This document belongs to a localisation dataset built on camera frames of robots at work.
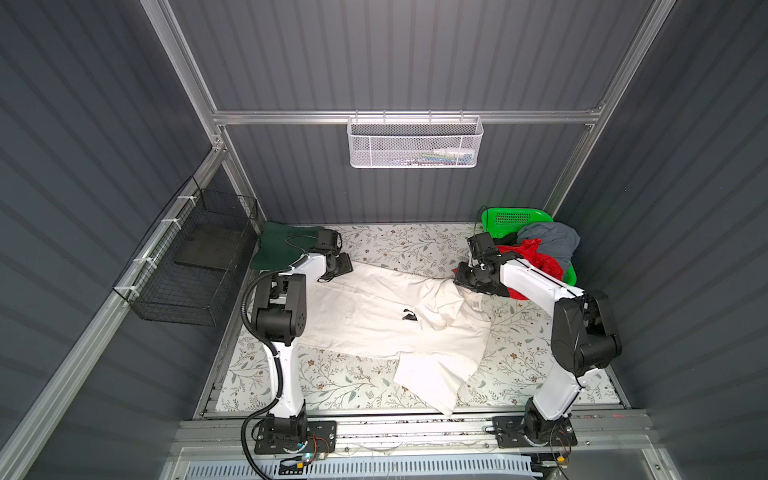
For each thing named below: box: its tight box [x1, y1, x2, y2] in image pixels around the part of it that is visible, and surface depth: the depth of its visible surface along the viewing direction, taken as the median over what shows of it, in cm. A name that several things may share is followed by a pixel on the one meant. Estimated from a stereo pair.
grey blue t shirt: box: [516, 222, 581, 278], surface depth 104 cm
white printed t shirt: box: [301, 261, 493, 417], surface depth 95 cm
